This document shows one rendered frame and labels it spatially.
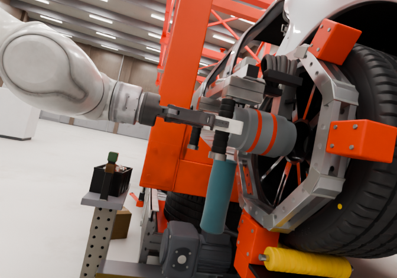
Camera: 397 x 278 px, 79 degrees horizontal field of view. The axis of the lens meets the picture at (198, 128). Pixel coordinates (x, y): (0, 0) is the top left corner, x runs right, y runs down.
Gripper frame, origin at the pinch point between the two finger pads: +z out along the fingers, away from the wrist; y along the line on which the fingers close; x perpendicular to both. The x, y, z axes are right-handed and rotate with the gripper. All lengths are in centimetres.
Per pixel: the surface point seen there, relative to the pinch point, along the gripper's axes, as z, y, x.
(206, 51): 87, -610, 247
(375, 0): 36, -1, 44
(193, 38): -7, -60, 44
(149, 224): -8, -70, -51
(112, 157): -30, -53, -19
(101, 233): -30, -73, -60
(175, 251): 2, -39, -49
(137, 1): -192, -1027, 535
